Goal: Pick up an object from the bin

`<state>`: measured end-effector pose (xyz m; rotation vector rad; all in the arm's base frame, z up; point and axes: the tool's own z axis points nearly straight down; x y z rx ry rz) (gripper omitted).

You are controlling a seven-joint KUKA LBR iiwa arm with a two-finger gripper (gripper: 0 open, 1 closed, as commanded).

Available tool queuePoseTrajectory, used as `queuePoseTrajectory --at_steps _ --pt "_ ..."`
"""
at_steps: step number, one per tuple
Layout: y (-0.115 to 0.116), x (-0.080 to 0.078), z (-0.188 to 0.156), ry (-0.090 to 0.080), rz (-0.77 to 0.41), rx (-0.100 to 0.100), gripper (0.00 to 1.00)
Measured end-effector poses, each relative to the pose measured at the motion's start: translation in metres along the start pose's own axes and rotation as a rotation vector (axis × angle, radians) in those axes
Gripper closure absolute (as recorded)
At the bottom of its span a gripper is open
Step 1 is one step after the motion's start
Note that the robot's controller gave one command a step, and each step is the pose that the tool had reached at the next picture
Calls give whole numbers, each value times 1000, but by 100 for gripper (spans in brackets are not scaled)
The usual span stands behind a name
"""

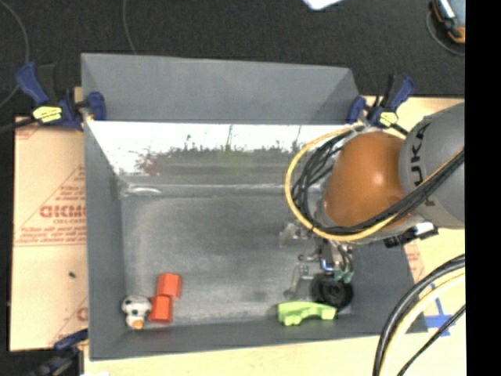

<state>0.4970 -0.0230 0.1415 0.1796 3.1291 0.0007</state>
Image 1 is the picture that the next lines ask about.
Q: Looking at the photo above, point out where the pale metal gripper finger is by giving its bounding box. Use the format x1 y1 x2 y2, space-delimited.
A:
287 253 317 299
278 221 313 250

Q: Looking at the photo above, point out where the orange hexagonal block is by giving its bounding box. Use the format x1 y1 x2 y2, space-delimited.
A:
156 273 183 300
147 295 175 324

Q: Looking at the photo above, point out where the black cylinder on white bracket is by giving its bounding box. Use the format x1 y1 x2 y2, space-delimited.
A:
383 222 438 249

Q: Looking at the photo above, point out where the black round wheel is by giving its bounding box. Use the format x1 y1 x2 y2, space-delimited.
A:
310 273 355 309

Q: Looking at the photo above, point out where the grey metal bin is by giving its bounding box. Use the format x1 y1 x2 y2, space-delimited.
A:
80 52 427 362

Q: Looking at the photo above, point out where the white toy animal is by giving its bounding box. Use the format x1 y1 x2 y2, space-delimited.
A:
121 295 153 331

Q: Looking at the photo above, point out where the brown cardboard board red print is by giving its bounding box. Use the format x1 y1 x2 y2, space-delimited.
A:
8 114 90 353

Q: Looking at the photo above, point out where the green curved plastic piece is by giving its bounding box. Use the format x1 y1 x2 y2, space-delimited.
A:
276 300 338 327

